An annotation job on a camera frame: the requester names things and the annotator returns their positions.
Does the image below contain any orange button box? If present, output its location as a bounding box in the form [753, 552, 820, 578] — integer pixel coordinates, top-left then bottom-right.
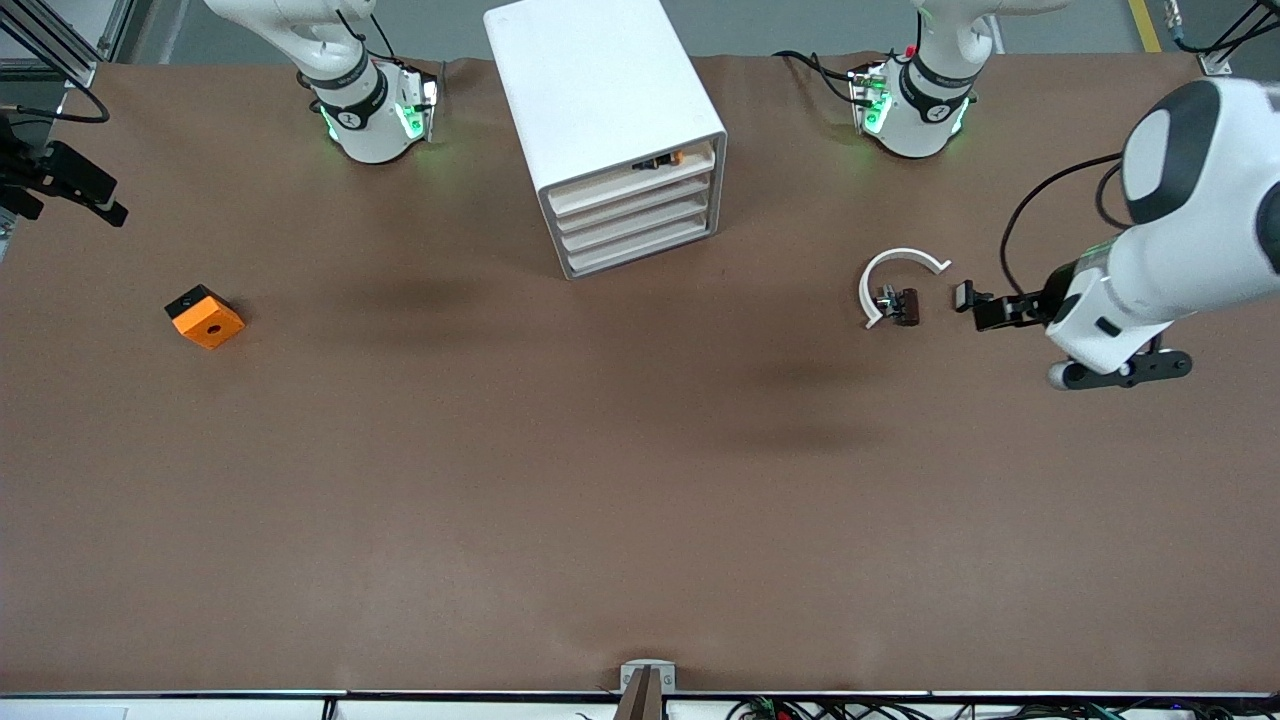
[164, 284, 246, 351]

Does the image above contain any small brown black component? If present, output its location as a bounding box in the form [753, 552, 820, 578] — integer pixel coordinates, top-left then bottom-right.
[875, 286, 921, 327]

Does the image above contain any brown table cover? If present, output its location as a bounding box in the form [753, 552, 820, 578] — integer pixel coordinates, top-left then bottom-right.
[0, 52, 1280, 696]

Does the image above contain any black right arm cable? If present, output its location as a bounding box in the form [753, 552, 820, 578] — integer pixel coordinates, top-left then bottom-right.
[0, 75, 110, 127]

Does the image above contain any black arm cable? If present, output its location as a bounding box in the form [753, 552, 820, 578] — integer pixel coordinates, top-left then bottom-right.
[0, 75, 110, 127]
[1000, 152, 1131, 296]

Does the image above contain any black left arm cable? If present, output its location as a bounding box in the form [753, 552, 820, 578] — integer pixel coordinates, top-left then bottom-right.
[1000, 152, 1131, 296]

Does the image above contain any aluminium frame profile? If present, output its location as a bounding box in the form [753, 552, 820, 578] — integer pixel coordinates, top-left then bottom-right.
[1198, 0, 1280, 77]
[0, 0, 136, 89]

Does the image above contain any white curved plastic ring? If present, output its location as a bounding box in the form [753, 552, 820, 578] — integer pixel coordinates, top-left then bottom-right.
[858, 247, 953, 331]

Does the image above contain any black base cable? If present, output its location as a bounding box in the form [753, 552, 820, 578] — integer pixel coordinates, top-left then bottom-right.
[775, 48, 863, 106]

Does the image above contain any cable bundle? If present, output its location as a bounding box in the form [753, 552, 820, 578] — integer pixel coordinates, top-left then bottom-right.
[728, 696, 1246, 720]

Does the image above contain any grey metal bracket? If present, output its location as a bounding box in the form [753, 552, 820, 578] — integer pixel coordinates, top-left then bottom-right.
[620, 660, 677, 693]

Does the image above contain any white table edge rail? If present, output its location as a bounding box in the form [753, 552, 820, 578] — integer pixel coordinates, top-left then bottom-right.
[0, 690, 1280, 720]

